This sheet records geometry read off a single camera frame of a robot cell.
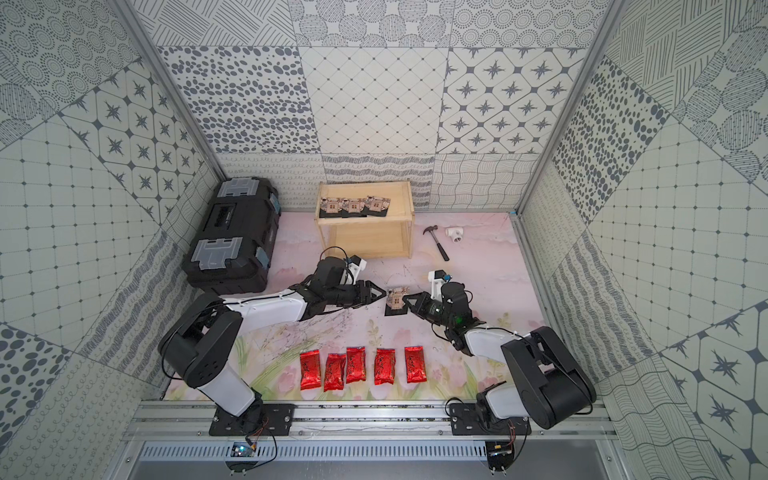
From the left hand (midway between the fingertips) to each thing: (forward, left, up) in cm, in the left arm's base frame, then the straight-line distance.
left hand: (383, 290), depth 86 cm
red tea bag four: (-19, -1, -9) cm, 21 cm away
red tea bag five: (-18, -9, -10) cm, 22 cm away
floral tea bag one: (+23, +18, +11) cm, 31 cm away
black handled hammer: (+25, -20, -11) cm, 34 cm away
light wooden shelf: (+19, +5, +10) cm, 22 cm away
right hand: (-1, -6, -4) cm, 7 cm away
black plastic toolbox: (+7, +45, +7) cm, 46 cm away
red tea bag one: (-20, +20, -10) cm, 30 cm away
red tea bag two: (-20, +13, -9) cm, 26 cm away
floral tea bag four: (+1, -3, -4) cm, 6 cm away
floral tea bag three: (+24, +3, +11) cm, 27 cm away
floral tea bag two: (+24, +10, +11) cm, 28 cm away
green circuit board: (-38, +33, -13) cm, 52 cm away
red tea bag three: (-18, +7, -9) cm, 22 cm away
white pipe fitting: (+30, -26, -8) cm, 40 cm away
